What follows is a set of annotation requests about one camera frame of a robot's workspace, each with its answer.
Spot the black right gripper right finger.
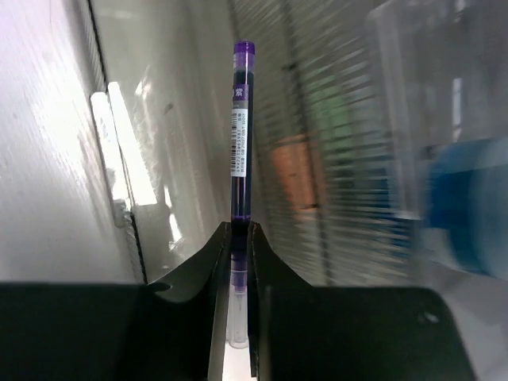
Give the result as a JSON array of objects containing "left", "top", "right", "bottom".
[{"left": 248, "top": 222, "right": 476, "bottom": 380}]

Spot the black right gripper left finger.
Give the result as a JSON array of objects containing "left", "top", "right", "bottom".
[{"left": 1, "top": 223, "right": 231, "bottom": 380}]

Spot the orange cap highlighter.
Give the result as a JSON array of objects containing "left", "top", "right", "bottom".
[{"left": 271, "top": 133, "right": 325, "bottom": 212}]

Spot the blue cleaning gel jar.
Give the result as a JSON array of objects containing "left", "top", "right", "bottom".
[{"left": 420, "top": 137, "right": 507, "bottom": 279}]

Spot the clear drawer organizer box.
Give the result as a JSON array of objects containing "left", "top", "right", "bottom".
[{"left": 84, "top": 1, "right": 507, "bottom": 292}]

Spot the purple ink gel pen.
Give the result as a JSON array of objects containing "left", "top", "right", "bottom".
[{"left": 227, "top": 40, "right": 255, "bottom": 349}]

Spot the blue highlighter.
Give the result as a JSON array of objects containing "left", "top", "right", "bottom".
[{"left": 330, "top": 187, "right": 411, "bottom": 248}]

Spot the green highlighter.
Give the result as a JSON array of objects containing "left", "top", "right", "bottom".
[{"left": 310, "top": 90, "right": 351, "bottom": 137}]

